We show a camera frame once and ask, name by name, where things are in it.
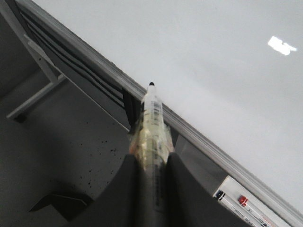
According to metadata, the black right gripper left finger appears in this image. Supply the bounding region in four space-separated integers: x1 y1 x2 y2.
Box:
65 154 139 227

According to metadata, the white whiteboard with aluminium frame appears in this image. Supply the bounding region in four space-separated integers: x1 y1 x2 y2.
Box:
22 0 303 227

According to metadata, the red capped whiteboard marker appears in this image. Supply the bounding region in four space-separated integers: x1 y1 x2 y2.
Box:
237 195 284 227

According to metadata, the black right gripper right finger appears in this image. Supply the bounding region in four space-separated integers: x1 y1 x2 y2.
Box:
166 153 246 227

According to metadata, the black capped whiteboard marker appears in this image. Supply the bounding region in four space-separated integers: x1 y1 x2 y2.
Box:
215 190 260 227

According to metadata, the white marker tray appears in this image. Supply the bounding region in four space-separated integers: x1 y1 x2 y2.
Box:
213 176 303 227

